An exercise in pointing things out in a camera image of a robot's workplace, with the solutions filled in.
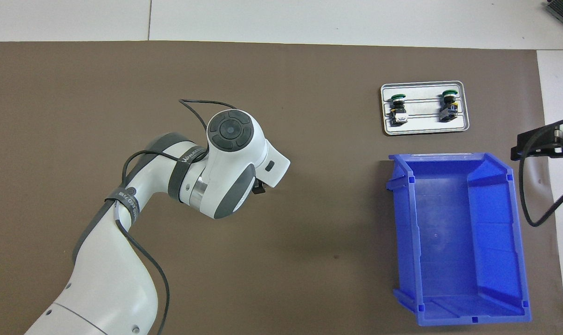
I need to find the green push button white base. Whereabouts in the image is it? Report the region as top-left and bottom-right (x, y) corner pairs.
(387, 94), (408, 126)

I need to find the brown table mat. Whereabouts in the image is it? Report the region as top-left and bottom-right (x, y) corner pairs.
(0, 41), (563, 335)

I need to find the silver metal tray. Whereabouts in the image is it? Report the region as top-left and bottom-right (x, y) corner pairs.
(380, 80), (470, 136)

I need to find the blue plastic storage bin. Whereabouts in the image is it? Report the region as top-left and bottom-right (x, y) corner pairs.
(386, 152), (532, 327)

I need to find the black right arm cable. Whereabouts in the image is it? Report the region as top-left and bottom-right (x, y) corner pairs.
(519, 116), (563, 227)

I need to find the green push button switch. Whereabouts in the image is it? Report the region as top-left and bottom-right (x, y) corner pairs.
(439, 90), (459, 122)

